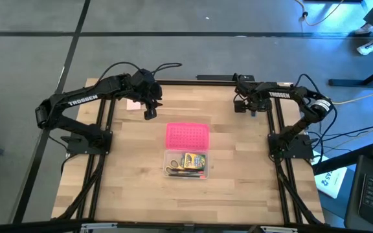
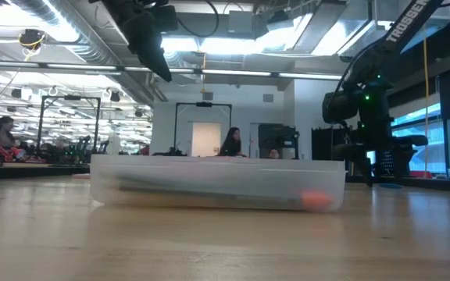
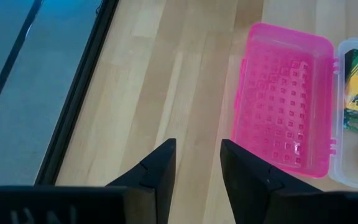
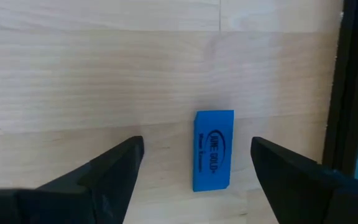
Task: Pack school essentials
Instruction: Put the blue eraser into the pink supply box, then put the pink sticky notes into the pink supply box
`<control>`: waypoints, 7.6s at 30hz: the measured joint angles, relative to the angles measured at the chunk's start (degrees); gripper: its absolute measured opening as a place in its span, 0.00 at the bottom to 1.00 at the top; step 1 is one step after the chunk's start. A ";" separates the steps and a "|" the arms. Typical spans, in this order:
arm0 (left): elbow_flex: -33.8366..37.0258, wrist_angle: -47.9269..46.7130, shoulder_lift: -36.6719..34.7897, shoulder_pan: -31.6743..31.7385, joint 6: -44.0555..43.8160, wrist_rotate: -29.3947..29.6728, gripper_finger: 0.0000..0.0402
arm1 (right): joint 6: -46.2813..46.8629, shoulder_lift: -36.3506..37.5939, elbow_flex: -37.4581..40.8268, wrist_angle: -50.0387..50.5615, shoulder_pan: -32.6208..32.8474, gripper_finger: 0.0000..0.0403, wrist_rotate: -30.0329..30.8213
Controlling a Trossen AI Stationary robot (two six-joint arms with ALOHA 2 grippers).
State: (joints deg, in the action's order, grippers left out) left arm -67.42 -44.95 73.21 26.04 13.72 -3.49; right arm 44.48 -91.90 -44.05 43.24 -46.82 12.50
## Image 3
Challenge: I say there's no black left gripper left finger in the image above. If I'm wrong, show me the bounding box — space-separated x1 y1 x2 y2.
0 138 177 224

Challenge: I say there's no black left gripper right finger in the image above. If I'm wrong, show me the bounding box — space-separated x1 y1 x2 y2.
221 139 358 224

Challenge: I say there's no clear pencil box pink lid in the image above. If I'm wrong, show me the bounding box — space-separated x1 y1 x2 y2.
231 22 358 192

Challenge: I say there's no black aluminium table frame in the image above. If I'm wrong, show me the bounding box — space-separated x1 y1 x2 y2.
34 0 121 186

